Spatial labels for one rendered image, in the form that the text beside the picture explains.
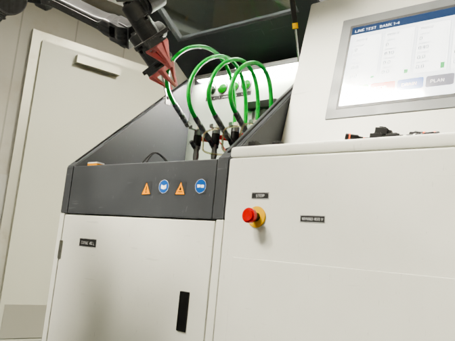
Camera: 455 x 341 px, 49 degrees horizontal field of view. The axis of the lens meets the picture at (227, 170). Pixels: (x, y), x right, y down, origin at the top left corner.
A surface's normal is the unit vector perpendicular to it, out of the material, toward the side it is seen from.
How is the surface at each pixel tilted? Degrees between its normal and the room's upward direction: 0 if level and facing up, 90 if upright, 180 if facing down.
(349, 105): 76
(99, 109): 90
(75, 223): 90
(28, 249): 90
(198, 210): 90
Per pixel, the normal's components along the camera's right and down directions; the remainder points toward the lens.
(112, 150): 0.79, -0.03
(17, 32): 0.61, -0.07
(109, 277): -0.60, -0.18
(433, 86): -0.56, -0.41
